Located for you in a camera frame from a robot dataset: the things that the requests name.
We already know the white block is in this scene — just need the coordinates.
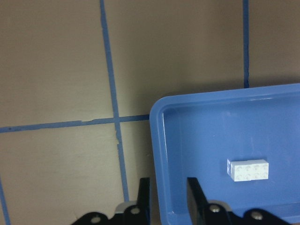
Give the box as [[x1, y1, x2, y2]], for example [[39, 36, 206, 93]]
[[249, 159, 269, 180], [227, 159, 251, 182]]

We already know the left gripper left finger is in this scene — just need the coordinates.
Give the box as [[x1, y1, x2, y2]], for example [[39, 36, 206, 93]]
[[75, 178, 150, 225]]

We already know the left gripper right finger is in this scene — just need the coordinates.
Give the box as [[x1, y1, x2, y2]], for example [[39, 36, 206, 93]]
[[187, 177, 288, 225]]

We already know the blue plastic tray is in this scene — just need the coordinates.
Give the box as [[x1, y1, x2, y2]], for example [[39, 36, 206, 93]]
[[150, 84, 300, 225]]

